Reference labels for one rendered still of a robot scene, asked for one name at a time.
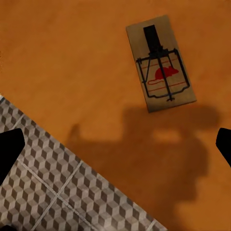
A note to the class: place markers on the cabinet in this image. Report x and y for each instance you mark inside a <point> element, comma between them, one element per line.
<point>68,65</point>

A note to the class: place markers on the mousetrap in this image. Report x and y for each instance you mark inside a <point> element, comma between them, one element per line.
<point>162,72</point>

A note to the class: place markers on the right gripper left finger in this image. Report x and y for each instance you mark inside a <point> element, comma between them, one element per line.
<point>11,144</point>

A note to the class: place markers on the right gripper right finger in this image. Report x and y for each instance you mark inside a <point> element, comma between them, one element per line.
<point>223,143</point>

